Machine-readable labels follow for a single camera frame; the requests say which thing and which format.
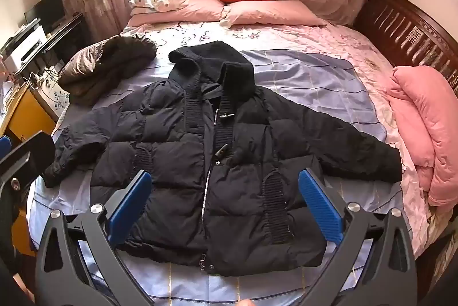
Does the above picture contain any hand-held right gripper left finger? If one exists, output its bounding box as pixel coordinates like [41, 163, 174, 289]
[35, 170, 154, 306]

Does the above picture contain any dark wooden headboard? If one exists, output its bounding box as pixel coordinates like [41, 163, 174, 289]
[352, 0, 458, 99]

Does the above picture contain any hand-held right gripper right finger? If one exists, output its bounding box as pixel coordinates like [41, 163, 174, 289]
[298, 168, 418, 306]

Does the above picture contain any pink pillow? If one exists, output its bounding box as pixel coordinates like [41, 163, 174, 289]
[128, 0, 226, 26]
[220, 0, 328, 28]

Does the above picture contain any black desk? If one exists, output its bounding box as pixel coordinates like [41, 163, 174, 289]
[34, 13, 91, 72]

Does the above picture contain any black hooded puffer jacket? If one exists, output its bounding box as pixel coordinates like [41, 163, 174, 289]
[42, 40, 402, 274]

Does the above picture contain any pink folded quilt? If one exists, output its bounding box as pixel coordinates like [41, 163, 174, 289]
[388, 66, 458, 208]

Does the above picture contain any yellow wooden cabinet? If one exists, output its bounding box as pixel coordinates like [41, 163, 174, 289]
[0, 80, 57, 256]

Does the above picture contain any brown puffer jacket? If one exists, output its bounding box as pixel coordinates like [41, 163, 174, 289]
[57, 34, 158, 108]

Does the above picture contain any blue checked sheet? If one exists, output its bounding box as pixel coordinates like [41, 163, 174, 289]
[27, 48, 390, 306]

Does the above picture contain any black monitor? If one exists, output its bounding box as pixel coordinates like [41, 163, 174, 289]
[24, 0, 67, 30]

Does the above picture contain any white printer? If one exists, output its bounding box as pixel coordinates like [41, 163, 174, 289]
[0, 25, 48, 73]

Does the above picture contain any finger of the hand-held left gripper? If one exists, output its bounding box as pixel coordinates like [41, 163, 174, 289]
[0, 131, 56, 221]

